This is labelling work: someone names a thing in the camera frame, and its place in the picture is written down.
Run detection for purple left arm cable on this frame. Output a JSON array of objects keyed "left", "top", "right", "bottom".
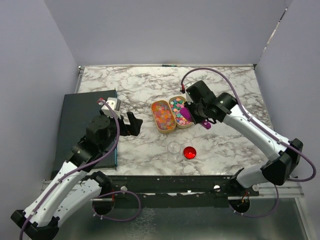
[{"left": 19, "top": 97, "right": 121, "bottom": 240}]

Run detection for dark box with blue edge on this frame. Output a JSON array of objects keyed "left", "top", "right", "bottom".
[{"left": 51, "top": 89, "right": 118, "bottom": 178}]

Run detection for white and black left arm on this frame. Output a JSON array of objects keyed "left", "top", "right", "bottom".
[{"left": 11, "top": 111, "right": 143, "bottom": 240}]

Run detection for clear plastic cup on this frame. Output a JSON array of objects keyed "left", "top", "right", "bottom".
[{"left": 167, "top": 141, "right": 181, "bottom": 163}]

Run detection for beige tray translucent star candies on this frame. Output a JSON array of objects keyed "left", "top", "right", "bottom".
[{"left": 150, "top": 100, "right": 177, "bottom": 134}]

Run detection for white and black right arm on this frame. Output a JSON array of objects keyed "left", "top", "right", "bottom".
[{"left": 185, "top": 80, "right": 303, "bottom": 196}]

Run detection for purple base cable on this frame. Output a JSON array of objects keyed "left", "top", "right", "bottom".
[
  {"left": 91, "top": 190, "right": 142, "bottom": 223},
  {"left": 232, "top": 184, "right": 280, "bottom": 218}
]

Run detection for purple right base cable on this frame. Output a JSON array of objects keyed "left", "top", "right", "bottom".
[{"left": 232, "top": 184, "right": 280, "bottom": 218}]

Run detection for purple plastic scoop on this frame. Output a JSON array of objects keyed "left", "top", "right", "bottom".
[{"left": 179, "top": 107, "right": 211, "bottom": 130}]

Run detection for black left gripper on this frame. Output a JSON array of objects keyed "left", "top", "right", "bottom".
[{"left": 100, "top": 108, "right": 143, "bottom": 152}]

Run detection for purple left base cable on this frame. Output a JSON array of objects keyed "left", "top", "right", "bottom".
[{"left": 91, "top": 190, "right": 142, "bottom": 223}]

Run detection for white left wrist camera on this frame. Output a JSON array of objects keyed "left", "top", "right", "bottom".
[{"left": 101, "top": 97, "right": 121, "bottom": 119}]

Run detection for red round lid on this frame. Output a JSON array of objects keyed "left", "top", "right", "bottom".
[{"left": 183, "top": 146, "right": 197, "bottom": 160}]

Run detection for beige tray opaque star candies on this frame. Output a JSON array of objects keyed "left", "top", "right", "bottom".
[{"left": 168, "top": 96, "right": 193, "bottom": 129}]

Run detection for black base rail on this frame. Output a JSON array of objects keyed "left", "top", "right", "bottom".
[{"left": 74, "top": 174, "right": 261, "bottom": 209}]

